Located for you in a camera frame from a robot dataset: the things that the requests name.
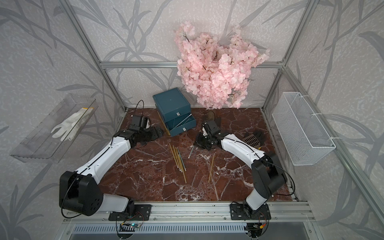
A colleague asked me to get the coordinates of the green pencil among yellows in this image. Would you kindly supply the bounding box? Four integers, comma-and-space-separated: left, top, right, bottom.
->
177, 147, 187, 172

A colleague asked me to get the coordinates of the teal drawer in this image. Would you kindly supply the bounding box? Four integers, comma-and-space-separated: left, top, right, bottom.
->
166, 113, 197, 137

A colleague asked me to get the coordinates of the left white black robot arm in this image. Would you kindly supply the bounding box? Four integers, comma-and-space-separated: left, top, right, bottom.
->
59, 115, 164, 218

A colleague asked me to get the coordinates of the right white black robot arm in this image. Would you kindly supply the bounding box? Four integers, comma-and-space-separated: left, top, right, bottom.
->
196, 120, 287, 211

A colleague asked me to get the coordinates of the teal drawer cabinet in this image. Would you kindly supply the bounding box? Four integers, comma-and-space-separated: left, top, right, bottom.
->
153, 88, 191, 122

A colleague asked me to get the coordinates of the yellow pencil right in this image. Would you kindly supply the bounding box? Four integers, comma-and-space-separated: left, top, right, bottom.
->
209, 154, 216, 182

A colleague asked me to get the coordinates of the beige slotted scoop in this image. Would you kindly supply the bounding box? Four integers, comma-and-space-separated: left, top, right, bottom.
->
243, 134, 262, 149

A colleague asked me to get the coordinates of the pink blossom artificial tree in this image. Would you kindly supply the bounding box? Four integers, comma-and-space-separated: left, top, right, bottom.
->
175, 22, 270, 110

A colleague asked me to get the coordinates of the white glove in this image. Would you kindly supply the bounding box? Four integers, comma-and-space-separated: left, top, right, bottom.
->
51, 108, 92, 142

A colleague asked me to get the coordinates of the left circuit board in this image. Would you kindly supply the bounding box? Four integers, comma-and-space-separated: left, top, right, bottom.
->
117, 223, 143, 233

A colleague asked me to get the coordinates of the aluminium front rail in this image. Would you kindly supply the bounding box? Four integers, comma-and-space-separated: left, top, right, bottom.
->
61, 201, 316, 225

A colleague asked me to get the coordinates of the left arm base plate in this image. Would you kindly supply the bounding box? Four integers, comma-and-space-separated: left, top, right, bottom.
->
108, 204, 152, 222

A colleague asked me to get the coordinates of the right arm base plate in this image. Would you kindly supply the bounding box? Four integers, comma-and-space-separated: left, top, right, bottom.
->
230, 202, 271, 221

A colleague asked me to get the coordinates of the clear plastic wall tray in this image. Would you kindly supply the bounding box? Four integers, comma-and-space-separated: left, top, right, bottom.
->
10, 94, 99, 163

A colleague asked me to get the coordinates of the white wire mesh basket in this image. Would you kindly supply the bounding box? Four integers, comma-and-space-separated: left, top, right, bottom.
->
272, 92, 336, 166

